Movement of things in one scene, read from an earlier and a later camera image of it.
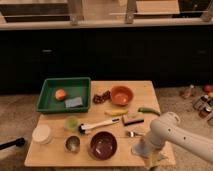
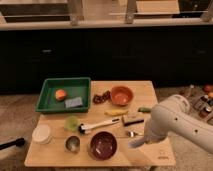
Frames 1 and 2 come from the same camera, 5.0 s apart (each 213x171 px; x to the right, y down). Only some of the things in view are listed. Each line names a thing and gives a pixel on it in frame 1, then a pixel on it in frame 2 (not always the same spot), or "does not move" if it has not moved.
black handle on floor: (18, 142) does not move
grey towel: (144, 149) -> (134, 142)
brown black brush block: (129, 119) does not move
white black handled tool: (86, 128) does not move
